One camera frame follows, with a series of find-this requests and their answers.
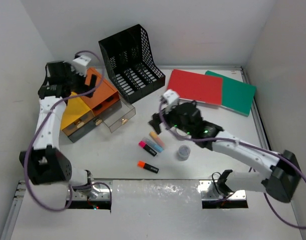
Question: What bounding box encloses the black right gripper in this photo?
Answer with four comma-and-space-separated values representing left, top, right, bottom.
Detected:
149, 101, 193, 136

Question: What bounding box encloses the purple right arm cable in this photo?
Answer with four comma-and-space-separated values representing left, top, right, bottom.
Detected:
159, 99, 306, 230

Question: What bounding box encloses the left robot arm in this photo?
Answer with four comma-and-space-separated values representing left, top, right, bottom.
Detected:
19, 55, 98, 188

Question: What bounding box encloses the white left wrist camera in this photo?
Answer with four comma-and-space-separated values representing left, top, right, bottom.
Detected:
72, 55, 91, 76

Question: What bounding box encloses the black mesh file rack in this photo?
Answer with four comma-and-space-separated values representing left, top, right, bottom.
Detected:
99, 24, 166, 104

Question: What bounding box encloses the light orange highlighter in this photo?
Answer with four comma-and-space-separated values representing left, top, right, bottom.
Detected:
149, 131, 165, 149

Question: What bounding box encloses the blue highlighter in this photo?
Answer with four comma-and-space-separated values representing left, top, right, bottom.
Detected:
142, 137, 163, 153

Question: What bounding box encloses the clear grey drawer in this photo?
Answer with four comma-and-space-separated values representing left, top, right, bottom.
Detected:
100, 99, 136, 133

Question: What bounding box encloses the pink highlighter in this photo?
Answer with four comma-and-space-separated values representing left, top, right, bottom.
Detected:
138, 141, 157, 157

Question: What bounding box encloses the red notebook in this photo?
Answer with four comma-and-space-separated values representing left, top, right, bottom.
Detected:
167, 69, 223, 106

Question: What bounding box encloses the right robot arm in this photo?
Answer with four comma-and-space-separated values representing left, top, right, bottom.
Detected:
149, 101, 301, 203

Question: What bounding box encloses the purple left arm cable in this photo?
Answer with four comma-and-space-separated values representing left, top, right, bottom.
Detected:
26, 50, 112, 213

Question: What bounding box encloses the green notebook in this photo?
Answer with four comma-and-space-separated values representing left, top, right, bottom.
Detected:
205, 70, 256, 116

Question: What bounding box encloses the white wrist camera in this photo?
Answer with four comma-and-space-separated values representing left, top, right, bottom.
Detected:
162, 89, 179, 113
72, 55, 91, 76

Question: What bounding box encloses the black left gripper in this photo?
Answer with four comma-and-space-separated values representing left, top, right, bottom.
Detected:
64, 62, 97, 98

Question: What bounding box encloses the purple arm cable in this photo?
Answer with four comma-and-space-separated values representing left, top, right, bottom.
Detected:
26, 50, 112, 213
159, 99, 306, 230

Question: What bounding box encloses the orange yellow drawer organizer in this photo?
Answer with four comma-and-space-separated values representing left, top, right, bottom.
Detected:
60, 79, 120, 143

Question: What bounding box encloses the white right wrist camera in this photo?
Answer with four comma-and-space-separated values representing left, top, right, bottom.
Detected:
162, 89, 179, 113

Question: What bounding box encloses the small clear jar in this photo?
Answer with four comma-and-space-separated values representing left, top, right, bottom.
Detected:
177, 145, 191, 161

